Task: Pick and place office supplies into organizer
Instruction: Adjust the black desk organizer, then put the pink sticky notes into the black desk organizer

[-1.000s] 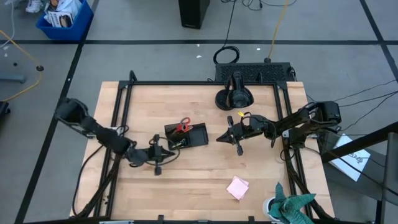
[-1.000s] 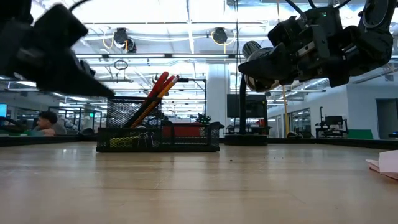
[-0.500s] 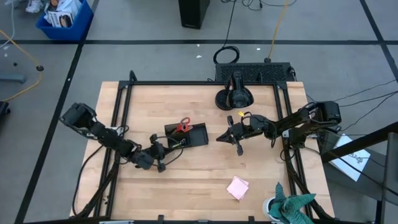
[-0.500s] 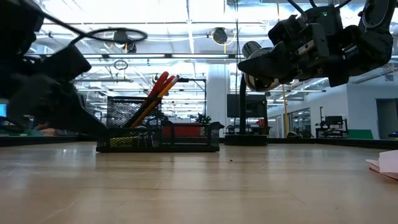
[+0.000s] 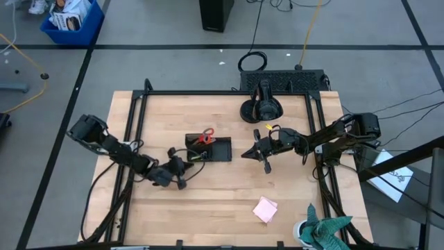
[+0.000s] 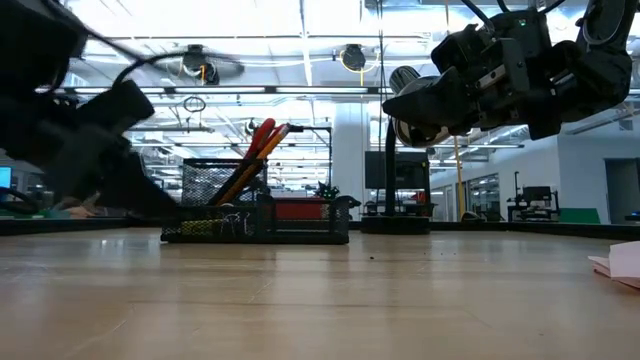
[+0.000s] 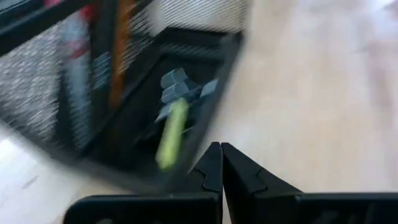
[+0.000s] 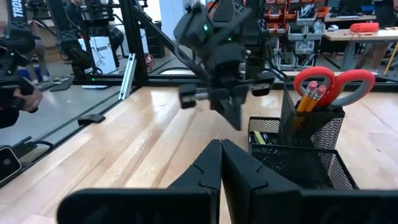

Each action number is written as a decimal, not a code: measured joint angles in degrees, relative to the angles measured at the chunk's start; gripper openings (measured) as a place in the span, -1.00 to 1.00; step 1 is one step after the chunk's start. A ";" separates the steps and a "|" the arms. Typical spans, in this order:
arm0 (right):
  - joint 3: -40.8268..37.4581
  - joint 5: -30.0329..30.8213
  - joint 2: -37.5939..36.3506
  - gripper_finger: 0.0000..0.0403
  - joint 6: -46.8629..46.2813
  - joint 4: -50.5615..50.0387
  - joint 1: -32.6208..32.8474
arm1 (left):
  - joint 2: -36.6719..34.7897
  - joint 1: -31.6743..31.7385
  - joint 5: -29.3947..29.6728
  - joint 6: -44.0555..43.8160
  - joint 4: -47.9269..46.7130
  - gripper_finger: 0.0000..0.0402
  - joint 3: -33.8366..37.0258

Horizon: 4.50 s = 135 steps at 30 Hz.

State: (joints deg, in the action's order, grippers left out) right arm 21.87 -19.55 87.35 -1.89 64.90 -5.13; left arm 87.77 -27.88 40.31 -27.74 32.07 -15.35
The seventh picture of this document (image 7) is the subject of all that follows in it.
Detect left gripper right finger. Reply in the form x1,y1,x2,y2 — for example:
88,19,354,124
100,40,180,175
222,142,398,224

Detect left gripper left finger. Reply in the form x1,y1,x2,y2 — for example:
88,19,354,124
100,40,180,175
63,142,223,224

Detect yellow-green eraser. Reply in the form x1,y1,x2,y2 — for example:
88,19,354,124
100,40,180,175
155,98,190,170

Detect red-handled scissors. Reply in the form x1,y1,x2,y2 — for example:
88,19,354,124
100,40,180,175
58,0,94,150

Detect orange pencil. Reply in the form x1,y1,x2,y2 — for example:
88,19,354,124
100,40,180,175
108,0,137,108

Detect black mesh desk organizer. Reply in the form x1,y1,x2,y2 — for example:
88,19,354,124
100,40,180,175
0,0,249,195

